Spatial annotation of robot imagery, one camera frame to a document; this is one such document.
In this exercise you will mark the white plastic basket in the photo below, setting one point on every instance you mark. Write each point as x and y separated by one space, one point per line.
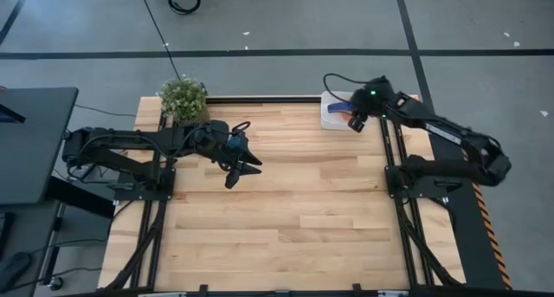
331 121

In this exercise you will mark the black table clamp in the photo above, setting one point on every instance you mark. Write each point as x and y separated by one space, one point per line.
357 289
203 289

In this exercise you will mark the black desk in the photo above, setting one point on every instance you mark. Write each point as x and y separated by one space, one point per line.
34 150

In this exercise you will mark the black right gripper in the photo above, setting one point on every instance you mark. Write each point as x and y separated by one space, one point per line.
372 100

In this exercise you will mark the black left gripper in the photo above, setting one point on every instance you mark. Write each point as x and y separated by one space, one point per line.
212 137

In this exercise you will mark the black platform with hazard stripe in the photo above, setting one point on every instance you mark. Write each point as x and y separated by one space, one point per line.
472 236

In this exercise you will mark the green plant in ribbed pot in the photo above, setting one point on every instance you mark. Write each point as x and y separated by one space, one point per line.
184 100

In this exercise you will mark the dark indigo measuring cup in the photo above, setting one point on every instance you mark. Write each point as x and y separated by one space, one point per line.
339 107

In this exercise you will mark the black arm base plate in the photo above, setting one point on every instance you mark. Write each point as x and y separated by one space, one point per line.
130 192
448 188

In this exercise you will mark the black computer mouse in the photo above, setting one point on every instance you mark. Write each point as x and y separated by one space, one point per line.
13 269

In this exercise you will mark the black aluminium table frame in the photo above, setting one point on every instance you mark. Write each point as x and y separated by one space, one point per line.
259 100

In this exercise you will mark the black caster wheel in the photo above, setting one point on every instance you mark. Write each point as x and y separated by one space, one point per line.
56 284

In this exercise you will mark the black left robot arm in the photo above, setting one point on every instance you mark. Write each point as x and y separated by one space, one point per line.
130 137

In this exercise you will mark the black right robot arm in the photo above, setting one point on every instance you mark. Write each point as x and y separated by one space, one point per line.
446 167

